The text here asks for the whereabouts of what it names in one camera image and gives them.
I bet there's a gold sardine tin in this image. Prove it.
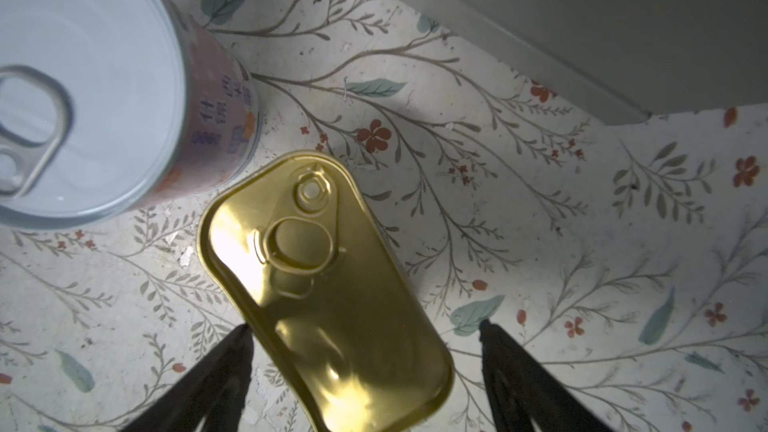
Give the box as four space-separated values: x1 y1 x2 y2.
197 151 454 431

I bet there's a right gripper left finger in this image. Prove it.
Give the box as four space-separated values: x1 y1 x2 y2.
124 324 254 431

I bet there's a pink label can back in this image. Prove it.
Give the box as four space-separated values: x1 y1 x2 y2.
1 0 261 230

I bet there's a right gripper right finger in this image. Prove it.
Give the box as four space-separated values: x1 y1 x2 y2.
479 319 609 432

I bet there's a grey metal cabinet box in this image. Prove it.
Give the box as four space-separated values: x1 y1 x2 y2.
401 0 767 125

